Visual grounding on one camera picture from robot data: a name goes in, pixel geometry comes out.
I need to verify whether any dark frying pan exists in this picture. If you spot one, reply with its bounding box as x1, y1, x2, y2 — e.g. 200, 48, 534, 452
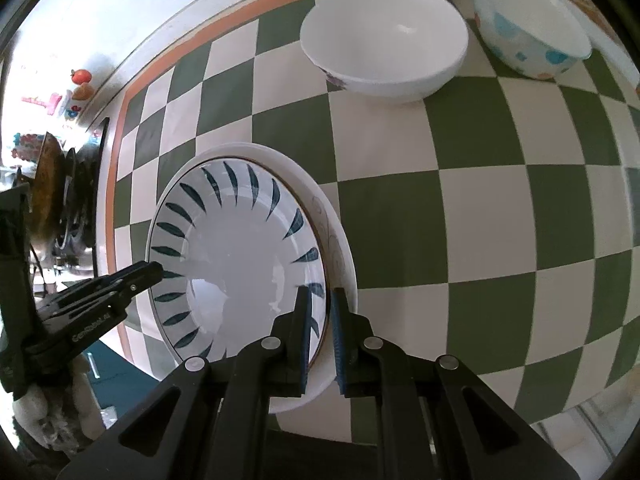
29, 132, 69, 242

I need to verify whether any person's left hand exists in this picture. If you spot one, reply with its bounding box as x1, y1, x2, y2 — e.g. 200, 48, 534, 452
12, 354, 107, 453

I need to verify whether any white bowl blue heart print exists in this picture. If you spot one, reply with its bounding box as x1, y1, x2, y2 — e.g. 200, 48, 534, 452
467, 0, 595, 81

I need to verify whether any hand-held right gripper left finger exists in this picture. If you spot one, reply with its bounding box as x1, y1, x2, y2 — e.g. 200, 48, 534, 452
57, 287, 314, 480

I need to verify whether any white swirl pattern plate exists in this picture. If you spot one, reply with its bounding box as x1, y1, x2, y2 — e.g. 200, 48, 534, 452
150, 142, 359, 415

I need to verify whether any white flower print bowl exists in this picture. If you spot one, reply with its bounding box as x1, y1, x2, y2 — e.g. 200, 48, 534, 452
299, 0, 470, 106

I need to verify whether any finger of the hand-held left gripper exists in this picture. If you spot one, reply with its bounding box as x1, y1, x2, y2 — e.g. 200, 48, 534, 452
35, 261, 165, 356

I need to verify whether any green white checked tablecloth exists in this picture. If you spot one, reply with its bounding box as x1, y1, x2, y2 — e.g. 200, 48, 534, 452
97, 0, 640, 447

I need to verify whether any pink plastic item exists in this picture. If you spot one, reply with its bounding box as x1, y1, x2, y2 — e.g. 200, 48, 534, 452
20, 90, 64, 117

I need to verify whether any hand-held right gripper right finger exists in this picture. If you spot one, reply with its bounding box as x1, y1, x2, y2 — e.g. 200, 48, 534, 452
331, 288, 582, 480

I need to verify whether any blue leaf pattern plate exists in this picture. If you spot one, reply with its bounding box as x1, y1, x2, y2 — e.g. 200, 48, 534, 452
146, 158, 329, 367

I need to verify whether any plain white plate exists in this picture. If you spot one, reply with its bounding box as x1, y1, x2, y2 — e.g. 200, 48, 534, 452
550, 0, 640, 89

